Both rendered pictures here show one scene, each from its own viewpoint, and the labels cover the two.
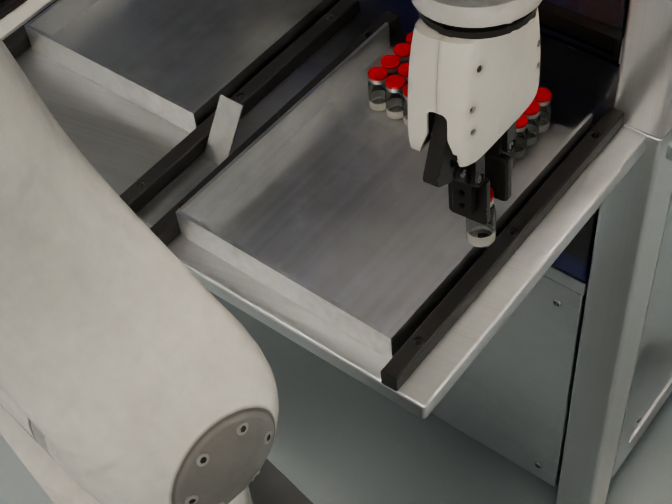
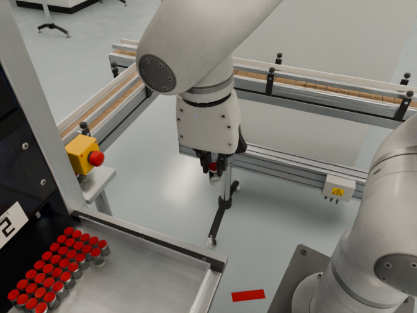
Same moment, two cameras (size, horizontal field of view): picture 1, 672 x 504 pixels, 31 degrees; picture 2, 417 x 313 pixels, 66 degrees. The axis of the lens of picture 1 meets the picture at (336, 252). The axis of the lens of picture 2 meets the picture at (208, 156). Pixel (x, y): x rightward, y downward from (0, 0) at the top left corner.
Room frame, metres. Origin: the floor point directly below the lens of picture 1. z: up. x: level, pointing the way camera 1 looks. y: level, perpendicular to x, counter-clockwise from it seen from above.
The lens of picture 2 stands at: (0.75, 0.29, 1.54)
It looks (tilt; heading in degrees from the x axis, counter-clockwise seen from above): 42 degrees down; 249
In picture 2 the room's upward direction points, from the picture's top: straight up
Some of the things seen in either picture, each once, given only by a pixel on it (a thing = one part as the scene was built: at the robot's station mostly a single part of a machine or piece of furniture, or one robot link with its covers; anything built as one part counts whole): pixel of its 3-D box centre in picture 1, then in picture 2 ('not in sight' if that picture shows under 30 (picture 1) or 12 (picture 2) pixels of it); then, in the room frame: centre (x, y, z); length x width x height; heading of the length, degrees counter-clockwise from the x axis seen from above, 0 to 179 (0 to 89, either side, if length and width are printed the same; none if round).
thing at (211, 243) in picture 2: not in sight; (224, 206); (0.22, -0.80, 0.07); 0.50 x 0.08 x 0.14; 48
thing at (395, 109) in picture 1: (439, 118); (72, 276); (0.89, -0.12, 0.90); 0.18 x 0.02 x 0.05; 47
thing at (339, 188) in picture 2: not in sight; (337, 187); (-0.13, -0.40, 0.50); 0.12 x 0.05 x 0.09; 138
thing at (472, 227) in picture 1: (480, 217); (215, 174); (0.58, -0.11, 1.10); 0.02 x 0.02 x 0.04
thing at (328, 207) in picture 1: (388, 174); (108, 294); (0.83, -0.06, 0.90); 0.34 x 0.26 x 0.04; 137
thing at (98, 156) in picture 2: not in sight; (95, 158); (0.79, -0.37, 0.99); 0.04 x 0.04 x 0.04; 48
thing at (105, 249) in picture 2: not in sight; (103, 249); (0.82, -0.16, 0.90); 0.02 x 0.02 x 0.05
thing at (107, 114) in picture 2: not in sight; (105, 108); (0.74, -0.71, 0.92); 0.69 x 0.16 x 0.16; 48
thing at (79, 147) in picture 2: not in sight; (80, 153); (0.83, -0.40, 1.00); 0.08 x 0.07 x 0.07; 138
